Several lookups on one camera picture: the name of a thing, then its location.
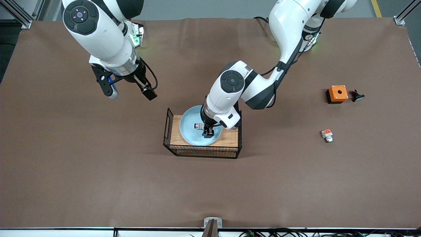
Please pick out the orange button box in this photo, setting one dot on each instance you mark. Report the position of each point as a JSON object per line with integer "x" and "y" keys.
{"x": 337, "y": 93}

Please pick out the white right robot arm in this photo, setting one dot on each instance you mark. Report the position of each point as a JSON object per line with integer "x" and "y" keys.
{"x": 105, "y": 36}

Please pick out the light blue round plate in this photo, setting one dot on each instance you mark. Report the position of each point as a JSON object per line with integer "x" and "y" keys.
{"x": 190, "y": 131}

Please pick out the aluminium frame post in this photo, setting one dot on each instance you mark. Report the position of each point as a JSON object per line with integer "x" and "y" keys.
{"x": 20, "y": 19}
{"x": 399, "y": 20}

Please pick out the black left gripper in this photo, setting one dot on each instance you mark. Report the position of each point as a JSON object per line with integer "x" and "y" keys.
{"x": 208, "y": 126}

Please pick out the orange white contact block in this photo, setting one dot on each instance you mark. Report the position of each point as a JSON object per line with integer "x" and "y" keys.
{"x": 327, "y": 135}

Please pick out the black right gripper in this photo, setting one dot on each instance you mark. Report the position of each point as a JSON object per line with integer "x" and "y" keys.
{"x": 137, "y": 74}

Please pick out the brown table cover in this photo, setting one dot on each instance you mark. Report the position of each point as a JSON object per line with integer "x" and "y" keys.
{"x": 98, "y": 181}

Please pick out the metal table edge bracket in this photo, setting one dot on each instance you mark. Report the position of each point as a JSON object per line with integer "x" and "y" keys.
{"x": 212, "y": 222}

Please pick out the green white contact block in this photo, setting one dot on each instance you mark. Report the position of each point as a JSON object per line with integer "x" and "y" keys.
{"x": 198, "y": 126}

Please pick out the wooden board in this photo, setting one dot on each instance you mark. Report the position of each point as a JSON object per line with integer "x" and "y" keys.
{"x": 230, "y": 138}

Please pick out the black push button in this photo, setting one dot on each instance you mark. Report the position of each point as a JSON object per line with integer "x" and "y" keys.
{"x": 356, "y": 96}

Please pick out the dark mounting post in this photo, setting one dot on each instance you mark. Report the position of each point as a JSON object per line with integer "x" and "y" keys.
{"x": 210, "y": 232}

